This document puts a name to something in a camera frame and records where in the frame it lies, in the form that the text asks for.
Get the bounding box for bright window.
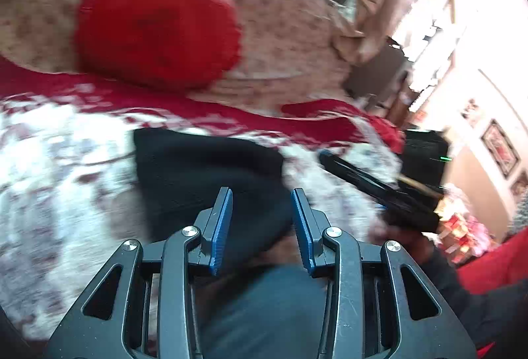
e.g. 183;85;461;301
392;0;469;112

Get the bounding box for person's dark grey trouser leg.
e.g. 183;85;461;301
200;264;331;359

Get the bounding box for floral beige pillow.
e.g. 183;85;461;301
0;0;359;116

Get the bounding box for pile of colourful packages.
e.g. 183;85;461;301
436;183;498;266

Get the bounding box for framed wall picture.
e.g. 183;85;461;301
480;119;521;179

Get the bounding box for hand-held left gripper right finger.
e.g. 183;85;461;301
291;188;479;359

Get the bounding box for red cloth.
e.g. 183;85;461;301
456;229;528;296

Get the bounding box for white maroon floral fleece blanket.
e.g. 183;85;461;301
0;55;407;343

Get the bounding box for red ruffled cushion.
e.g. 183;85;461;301
74;0;244;89

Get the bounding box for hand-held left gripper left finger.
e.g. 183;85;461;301
43;186;234;359

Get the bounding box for black box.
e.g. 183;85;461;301
402;130;449;187

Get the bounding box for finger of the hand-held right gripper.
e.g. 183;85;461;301
318;150;399;205

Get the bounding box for black pants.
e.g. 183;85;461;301
133;128;295;273

